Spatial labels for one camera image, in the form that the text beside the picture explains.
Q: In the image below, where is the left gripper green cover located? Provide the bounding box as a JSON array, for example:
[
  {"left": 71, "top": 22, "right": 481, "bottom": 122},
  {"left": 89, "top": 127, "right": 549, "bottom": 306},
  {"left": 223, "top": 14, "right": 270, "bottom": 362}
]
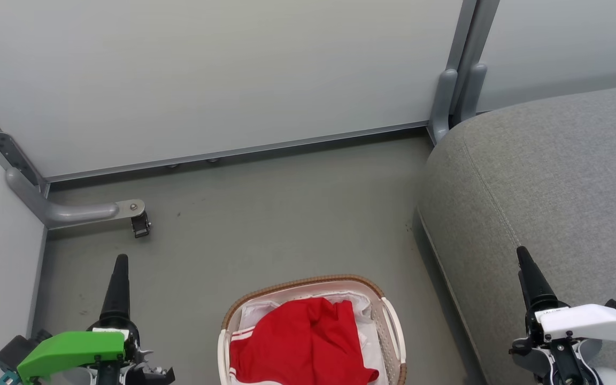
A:
[{"left": 17, "top": 254, "right": 175, "bottom": 385}]

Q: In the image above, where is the black caster wheel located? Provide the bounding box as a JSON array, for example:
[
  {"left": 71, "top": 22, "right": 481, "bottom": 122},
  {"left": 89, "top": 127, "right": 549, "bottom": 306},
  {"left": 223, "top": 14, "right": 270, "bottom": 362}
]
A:
[{"left": 130, "top": 211, "right": 151, "bottom": 239}]

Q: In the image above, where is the red white striped garment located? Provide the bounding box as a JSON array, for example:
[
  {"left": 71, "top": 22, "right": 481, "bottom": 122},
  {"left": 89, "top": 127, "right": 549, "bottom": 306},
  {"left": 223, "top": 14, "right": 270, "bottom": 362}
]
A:
[{"left": 229, "top": 298, "right": 380, "bottom": 385}]

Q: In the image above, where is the white basket liner cloth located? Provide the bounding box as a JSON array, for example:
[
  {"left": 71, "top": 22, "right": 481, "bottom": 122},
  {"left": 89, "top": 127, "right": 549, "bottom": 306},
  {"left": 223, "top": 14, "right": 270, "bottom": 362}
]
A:
[{"left": 230, "top": 291, "right": 389, "bottom": 385}]

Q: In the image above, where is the grey fabric sofa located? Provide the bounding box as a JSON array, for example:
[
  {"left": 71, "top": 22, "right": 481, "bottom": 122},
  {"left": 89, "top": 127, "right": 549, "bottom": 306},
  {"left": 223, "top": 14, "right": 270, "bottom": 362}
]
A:
[{"left": 418, "top": 83, "right": 616, "bottom": 385}]

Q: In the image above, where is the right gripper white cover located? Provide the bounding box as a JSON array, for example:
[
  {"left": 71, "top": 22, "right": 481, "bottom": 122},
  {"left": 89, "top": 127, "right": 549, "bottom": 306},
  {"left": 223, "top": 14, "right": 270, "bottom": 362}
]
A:
[{"left": 516, "top": 246, "right": 616, "bottom": 355}]

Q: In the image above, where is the white woven-rim laundry basket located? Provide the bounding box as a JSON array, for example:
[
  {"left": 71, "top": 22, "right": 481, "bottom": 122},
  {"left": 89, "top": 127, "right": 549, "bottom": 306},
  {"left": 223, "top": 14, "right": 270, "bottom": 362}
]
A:
[{"left": 217, "top": 274, "right": 408, "bottom": 385}]

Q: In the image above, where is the grey post with black bracket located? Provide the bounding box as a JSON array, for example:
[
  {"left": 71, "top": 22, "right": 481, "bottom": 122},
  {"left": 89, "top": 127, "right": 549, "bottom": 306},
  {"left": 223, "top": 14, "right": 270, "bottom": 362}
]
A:
[{"left": 0, "top": 83, "right": 48, "bottom": 189}]

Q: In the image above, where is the grey partition foot bar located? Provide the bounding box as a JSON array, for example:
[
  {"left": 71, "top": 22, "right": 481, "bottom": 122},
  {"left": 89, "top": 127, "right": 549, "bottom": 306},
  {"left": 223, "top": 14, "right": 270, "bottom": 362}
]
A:
[{"left": 5, "top": 168, "right": 146, "bottom": 229}]

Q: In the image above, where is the grey partition base rail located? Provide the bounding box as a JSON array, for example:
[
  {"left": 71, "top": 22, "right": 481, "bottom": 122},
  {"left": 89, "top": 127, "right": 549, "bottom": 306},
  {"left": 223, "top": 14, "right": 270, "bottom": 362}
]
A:
[{"left": 45, "top": 121, "right": 429, "bottom": 183}]

